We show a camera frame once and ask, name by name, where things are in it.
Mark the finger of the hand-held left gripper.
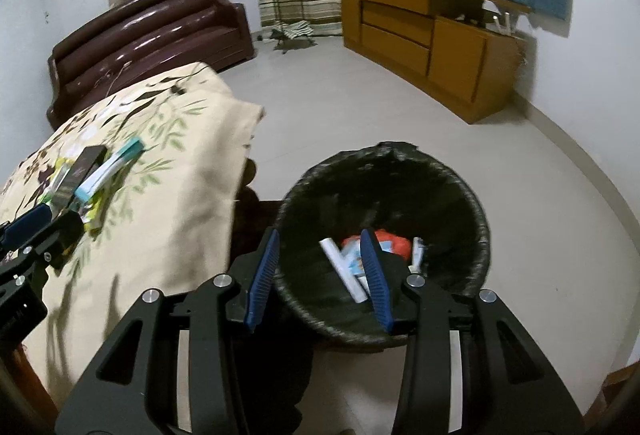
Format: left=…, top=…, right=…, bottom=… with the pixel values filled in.
left=0, top=211, right=86, bottom=296
left=0, top=205, right=53, bottom=248

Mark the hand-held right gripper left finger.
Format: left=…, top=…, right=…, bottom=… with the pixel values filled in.
left=54, top=227, right=281, bottom=435

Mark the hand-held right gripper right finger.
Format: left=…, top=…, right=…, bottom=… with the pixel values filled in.
left=360, top=228, right=587, bottom=435

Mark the blue white packet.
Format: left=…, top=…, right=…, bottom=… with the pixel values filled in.
left=345, top=240, right=396, bottom=283

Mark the green small packet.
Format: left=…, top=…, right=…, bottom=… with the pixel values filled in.
left=82, top=202, right=103, bottom=233

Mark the white long box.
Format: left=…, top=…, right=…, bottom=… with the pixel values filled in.
left=320, top=237, right=368, bottom=303

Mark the yellow green wrapper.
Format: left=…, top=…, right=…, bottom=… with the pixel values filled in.
left=39, top=158, right=71, bottom=206

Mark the orange plastic bag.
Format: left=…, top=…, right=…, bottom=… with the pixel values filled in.
left=342, top=229, right=408, bottom=261

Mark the black box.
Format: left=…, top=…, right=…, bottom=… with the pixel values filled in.
left=52, top=145, right=108, bottom=212

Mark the teal white long carton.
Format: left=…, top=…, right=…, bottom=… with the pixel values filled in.
left=72, top=138, right=146, bottom=205

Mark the black-lined trash bin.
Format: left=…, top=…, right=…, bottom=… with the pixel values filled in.
left=274, top=141, right=492, bottom=350

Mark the beige floral blanket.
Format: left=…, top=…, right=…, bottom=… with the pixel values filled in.
left=0, top=61, right=266, bottom=411

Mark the dark brown leather sofa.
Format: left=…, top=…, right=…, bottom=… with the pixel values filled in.
left=46, top=0, right=255, bottom=128

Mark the brown wooden cabinet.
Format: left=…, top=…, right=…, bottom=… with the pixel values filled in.
left=340, top=0, right=533, bottom=125

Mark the striped folded cloth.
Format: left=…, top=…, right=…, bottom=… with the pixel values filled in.
left=282, top=20, right=315, bottom=40

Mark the brown wooden board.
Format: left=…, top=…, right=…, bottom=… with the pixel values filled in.
left=585, top=362, right=638, bottom=421

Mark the white router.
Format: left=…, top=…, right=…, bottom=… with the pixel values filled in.
left=492, top=12, right=516, bottom=36

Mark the dark wooden bed frame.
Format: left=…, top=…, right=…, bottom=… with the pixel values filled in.
left=235, top=158, right=281, bottom=256

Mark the white charging cable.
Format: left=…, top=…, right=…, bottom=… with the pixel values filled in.
left=102, top=60, right=133, bottom=96

